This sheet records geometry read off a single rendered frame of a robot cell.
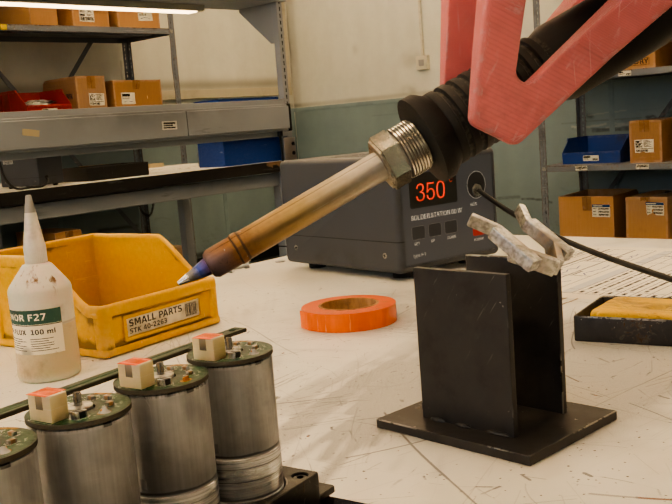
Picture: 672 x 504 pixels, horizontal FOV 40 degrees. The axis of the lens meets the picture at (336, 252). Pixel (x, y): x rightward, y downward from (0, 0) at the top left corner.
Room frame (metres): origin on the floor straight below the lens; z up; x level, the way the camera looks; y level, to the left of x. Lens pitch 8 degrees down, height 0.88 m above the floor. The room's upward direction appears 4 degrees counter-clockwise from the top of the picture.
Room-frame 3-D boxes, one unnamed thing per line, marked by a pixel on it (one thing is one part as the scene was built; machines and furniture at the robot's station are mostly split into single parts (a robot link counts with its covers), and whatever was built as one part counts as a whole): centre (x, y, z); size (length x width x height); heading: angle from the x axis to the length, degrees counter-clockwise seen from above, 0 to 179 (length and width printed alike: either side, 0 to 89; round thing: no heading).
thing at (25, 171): (2.90, 0.93, 0.80); 0.15 x 0.12 x 0.10; 67
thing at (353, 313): (0.57, -0.01, 0.76); 0.06 x 0.06 x 0.01
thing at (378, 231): (0.79, -0.05, 0.80); 0.15 x 0.12 x 0.10; 39
